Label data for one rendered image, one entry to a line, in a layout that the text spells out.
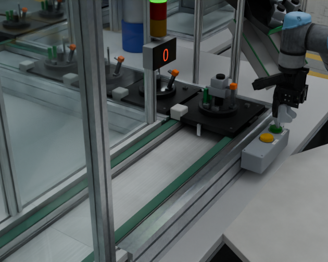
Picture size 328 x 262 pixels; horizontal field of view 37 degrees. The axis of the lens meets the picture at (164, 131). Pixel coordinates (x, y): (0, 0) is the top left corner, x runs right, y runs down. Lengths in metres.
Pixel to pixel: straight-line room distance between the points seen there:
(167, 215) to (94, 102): 0.51
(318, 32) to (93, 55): 0.81
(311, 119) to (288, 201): 0.55
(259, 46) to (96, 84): 1.22
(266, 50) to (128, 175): 0.80
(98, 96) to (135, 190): 0.63
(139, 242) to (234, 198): 0.41
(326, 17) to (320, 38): 4.46
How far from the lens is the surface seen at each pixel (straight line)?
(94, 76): 0.75
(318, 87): 2.22
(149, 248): 1.16
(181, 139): 1.59
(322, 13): 5.87
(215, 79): 1.62
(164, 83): 1.82
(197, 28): 1.85
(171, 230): 1.22
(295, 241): 1.32
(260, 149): 1.48
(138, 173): 1.42
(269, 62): 1.89
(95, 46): 0.73
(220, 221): 1.35
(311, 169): 1.62
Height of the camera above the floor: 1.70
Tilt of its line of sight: 29 degrees down
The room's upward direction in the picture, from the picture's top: straight up
